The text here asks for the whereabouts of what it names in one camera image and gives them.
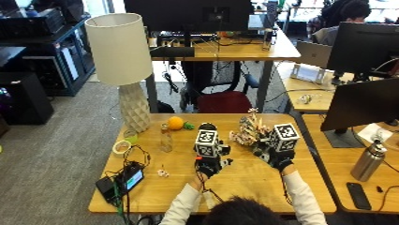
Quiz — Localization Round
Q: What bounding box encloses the person's right hand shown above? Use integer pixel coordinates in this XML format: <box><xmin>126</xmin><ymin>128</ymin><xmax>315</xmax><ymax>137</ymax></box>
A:
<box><xmin>250</xmin><ymin>137</ymin><xmax>296</xmax><ymax>173</ymax></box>

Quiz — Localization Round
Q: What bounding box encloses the person's left hand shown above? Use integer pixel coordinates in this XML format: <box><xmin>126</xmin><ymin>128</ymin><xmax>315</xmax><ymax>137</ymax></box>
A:
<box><xmin>192</xmin><ymin>122</ymin><xmax>234</xmax><ymax>180</ymax></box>

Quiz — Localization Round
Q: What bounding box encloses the white marker cube left glove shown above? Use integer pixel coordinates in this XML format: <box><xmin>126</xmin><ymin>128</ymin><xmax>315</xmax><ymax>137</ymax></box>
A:
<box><xmin>192</xmin><ymin>128</ymin><xmax>220</xmax><ymax>158</ymax></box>

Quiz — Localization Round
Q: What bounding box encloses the white marker cube glove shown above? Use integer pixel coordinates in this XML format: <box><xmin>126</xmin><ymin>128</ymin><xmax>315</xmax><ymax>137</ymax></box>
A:
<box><xmin>192</xmin><ymin>128</ymin><xmax>220</xmax><ymax>158</ymax></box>
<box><xmin>268</xmin><ymin>123</ymin><xmax>301</xmax><ymax>153</ymax></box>

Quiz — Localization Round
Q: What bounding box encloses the clear glass bottle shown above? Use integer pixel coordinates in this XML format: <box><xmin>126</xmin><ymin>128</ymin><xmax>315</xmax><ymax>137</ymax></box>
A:
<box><xmin>159</xmin><ymin>123</ymin><xmax>174</xmax><ymax>154</ymax></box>

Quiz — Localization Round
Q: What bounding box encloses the orange fruit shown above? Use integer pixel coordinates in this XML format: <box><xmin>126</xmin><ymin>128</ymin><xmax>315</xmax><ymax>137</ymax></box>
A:
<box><xmin>166</xmin><ymin>115</ymin><xmax>186</xmax><ymax>131</ymax></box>

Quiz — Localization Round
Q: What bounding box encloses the white marker cube right glove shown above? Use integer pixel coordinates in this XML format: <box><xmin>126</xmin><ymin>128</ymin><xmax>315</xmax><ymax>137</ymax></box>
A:
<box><xmin>268</xmin><ymin>123</ymin><xmax>301</xmax><ymax>153</ymax></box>

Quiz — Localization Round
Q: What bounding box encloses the red office chair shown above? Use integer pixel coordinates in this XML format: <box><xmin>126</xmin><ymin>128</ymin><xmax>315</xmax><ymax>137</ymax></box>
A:
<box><xmin>195</xmin><ymin>90</ymin><xmax>252</xmax><ymax>114</ymax></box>

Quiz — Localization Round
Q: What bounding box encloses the person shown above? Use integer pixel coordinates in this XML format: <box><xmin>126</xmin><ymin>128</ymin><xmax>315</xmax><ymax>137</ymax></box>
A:
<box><xmin>307</xmin><ymin>0</ymin><xmax>372</xmax><ymax>47</ymax></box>
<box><xmin>158</xmin><ymin>162</ymin><xmax>329</xmax><ymax>225</ymax></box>

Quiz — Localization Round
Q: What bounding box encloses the small green cup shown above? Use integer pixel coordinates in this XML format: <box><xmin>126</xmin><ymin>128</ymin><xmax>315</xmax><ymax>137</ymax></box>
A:
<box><xmin>122</xmin><ymin>128</ymin><xmax>139</xmax><ymax>144</ymax></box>

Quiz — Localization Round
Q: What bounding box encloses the black device with screen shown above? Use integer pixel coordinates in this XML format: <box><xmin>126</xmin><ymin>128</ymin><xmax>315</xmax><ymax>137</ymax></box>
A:
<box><xmin>115</xmin><ymin>162</ymin><xmax>146</xmax><ymax>194</ymax></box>

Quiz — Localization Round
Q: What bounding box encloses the roll of tape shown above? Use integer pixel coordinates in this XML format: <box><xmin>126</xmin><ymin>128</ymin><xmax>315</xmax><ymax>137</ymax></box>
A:
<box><xmin>110</xmin><ymin>140</ymin><xmax>133</xmax><ymax>158</ymax></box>

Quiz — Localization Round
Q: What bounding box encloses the clear plastic wrap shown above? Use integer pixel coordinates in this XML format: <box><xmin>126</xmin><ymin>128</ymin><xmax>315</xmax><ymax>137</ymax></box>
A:
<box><xmin>296</xmin><ymin>93</ymin><xmax>323</xmax><ymax>106</ymax></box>

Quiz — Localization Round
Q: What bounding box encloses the black power bank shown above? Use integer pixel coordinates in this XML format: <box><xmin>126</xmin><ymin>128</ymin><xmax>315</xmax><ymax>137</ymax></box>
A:
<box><xmin>94</xmin><ymin>176</ymin><xmax>122</xmax><ymax>204</ymax></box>

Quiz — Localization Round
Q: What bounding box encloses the white framed stand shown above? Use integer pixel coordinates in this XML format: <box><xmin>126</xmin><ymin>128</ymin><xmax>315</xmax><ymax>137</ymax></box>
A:
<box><xmin>288</xmin><ymin>63</ymin><xmax>328</xmax><ymax>85</ymax></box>

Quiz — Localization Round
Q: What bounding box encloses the wooden desk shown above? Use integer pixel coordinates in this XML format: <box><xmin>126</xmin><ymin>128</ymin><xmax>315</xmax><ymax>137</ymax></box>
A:
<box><xmin>143</xmin><ymin>26</ymin><xmax>301</xmax><ymax>114</ymax></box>

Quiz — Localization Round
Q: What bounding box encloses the steel water bottle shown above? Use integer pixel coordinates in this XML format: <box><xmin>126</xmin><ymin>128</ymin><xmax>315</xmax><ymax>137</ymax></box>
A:
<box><xmin>348</xmin><ymin>139</ymin><xmax>389</xmax><ymax>183</ymax></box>

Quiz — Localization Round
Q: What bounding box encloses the black smartphone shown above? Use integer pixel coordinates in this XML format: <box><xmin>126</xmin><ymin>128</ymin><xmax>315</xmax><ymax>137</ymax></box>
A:
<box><xmin>345</xmin><ymin>182</ymin><xmax>372</xmax><ymax>211</ymax></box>

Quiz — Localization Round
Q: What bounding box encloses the white paper sheet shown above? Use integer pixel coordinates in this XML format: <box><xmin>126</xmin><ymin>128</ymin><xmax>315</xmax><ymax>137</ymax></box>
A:
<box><xmin>356</xmin><ymin>122</ymin><xmax>393</xmax><ymax>144</ymax></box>

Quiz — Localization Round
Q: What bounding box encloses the white table lamp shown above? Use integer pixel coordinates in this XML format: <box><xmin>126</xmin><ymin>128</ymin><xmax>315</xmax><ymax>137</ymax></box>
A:
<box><xmin>83</xmin><ymin>12</ymin><xmax>154</xmax><ymax>134</ymax></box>

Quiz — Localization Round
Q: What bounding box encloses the silver laptop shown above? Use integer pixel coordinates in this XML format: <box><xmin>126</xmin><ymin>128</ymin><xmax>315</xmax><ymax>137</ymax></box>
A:
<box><xmin>295</xmin><ymin>39</ymin><xmax>333</xmax><ymax>69</ymax></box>

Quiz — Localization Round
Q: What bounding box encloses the wide black monitor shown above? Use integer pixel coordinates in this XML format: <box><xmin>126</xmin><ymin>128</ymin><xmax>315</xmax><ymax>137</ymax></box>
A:
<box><xmin>122</xmin><ymin>0</ymin><xmax>255</xmax><ymax>34</ymax></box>

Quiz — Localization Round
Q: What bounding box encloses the large black computer monitor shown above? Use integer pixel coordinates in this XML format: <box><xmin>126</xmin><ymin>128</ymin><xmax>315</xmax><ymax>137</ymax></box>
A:
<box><xmin>325</xmin><ymin>21</ymin><xmax>399</xmax><ymax>86</ymax></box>

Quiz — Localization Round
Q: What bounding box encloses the black computer tower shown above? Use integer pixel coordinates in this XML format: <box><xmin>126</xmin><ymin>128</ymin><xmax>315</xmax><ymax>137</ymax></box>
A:
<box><xmin>0</xmin><ymin>71</ymin><xmax>55</xmax><ymax>126</ymax></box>

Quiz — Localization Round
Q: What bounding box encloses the black shelf unit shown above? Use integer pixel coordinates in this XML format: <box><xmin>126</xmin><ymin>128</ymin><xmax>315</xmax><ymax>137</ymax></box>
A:
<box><xmin>0</xmin><ymin>7</ymin><xmax>95</xmax><ymax>98</ymax></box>

